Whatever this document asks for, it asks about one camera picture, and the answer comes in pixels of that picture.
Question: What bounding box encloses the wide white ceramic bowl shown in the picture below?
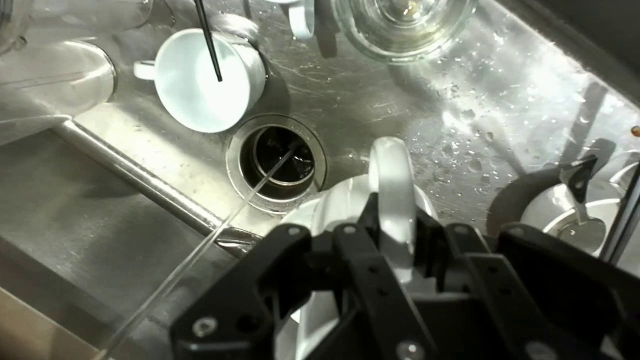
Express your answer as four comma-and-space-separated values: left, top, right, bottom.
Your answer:
519, 159, 640, 277

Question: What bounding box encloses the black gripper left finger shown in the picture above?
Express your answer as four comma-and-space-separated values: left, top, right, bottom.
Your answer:
168, 192, 436, 360

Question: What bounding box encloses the metal spoon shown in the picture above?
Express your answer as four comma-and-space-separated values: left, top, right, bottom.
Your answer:
558, 199, 610, 256

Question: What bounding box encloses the white ceramic mug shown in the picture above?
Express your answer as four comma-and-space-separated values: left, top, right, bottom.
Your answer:
274, 136, 443, 360

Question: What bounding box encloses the small white cup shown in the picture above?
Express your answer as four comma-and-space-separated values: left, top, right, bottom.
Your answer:
132, 26, 271, 136

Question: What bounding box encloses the spoon in small cup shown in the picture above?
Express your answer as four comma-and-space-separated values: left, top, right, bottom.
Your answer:
193, 0, 227, 85

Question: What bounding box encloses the stainless steel sink basin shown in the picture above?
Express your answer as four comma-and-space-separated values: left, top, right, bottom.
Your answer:
0, 0, 640, 360

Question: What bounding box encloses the clear drinking glass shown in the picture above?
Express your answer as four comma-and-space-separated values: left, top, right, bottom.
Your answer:
331, 0, 480, 67

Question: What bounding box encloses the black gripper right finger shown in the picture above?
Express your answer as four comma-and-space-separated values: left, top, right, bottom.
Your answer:
412, 211, 640, 360

